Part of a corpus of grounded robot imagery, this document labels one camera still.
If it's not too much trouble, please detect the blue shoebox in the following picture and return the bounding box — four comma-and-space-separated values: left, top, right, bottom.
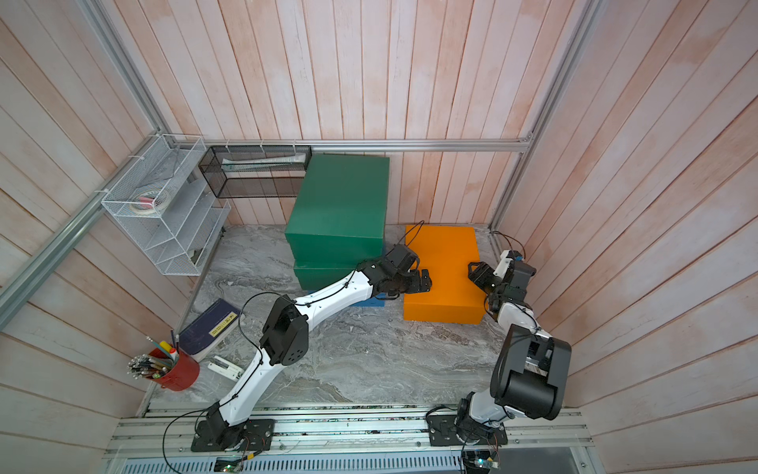
297, 288, 385, 307

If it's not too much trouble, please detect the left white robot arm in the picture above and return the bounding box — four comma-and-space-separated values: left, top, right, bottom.
191, 244, 432, 452

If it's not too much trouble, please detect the paper in mesh basket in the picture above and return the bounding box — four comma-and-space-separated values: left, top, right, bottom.
221, 153, 309, 172

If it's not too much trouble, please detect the tape roll on shelf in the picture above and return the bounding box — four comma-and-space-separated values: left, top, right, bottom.
128, 189, 169, 215

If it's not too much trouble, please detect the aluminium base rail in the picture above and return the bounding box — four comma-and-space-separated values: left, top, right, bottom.
102, 404, 604, 473

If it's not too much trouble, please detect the white small device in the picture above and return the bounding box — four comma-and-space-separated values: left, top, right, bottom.
208, 355, 244, 381

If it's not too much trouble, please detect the dark blue book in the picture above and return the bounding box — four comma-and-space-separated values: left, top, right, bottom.
178, 298, 240, 361

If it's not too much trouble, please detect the white wire shelf rack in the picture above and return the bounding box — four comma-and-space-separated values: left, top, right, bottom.
102, 134, 230, 277

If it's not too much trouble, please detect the orange shoebox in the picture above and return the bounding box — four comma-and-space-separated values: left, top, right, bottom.
404, 225, 485, 325

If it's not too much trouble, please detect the large green shoebox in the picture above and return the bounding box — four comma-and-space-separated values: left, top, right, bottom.
293, 261, 363, 292

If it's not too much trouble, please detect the black mesh basket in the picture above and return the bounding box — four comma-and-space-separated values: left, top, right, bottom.
199, 144, 312, 199

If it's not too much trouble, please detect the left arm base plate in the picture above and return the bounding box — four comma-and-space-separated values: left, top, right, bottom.
191, 419, 276, 452

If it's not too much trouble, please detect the red pen cup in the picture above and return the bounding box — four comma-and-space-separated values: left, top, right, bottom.
128, 338, 201, 392

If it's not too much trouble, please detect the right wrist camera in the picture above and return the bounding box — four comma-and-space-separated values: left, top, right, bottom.
495, 249, 523, 278

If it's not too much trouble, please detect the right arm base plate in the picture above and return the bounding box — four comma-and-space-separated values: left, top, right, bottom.
424, 412, 508, 446

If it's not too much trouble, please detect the small green shoebox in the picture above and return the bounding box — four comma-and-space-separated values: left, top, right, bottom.
285, 154, 390, 268

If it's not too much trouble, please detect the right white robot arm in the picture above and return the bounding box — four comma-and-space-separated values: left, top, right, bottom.
455, 253, 572, 444

